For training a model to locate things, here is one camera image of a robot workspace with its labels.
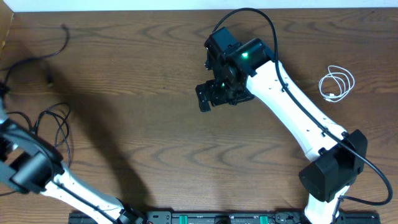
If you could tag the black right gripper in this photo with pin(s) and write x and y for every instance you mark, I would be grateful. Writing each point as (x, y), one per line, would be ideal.
(210, 86)

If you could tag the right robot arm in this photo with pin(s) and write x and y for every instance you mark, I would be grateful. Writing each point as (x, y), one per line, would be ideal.
(336, 157)

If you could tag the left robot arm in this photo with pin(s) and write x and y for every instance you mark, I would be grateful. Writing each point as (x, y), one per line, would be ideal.
(31, 164)

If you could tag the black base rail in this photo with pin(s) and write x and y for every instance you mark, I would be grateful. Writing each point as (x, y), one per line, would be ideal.
(280, 217)

